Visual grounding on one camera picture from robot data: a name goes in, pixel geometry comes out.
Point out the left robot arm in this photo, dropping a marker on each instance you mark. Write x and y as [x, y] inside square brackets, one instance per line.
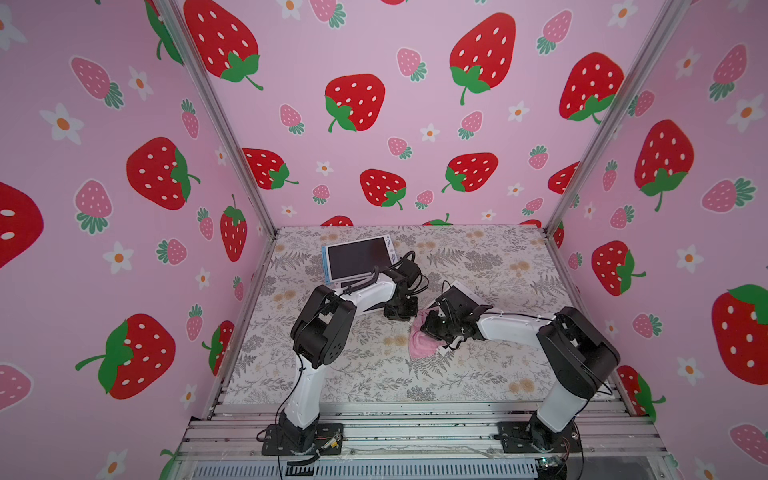
[321, 331]

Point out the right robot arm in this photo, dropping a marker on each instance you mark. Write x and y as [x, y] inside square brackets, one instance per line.
[580, 356]

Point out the pink fluffy cloth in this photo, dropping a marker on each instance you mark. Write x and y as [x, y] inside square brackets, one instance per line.
[420, 345]

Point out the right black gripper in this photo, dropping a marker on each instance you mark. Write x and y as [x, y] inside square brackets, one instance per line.
[438, 325]

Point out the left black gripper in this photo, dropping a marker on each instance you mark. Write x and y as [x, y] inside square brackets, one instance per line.
[412, 312]

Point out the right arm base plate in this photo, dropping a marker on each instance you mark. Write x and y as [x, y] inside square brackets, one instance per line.
[517, 437]

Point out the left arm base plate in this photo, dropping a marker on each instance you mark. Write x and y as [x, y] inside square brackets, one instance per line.
[286, 440]

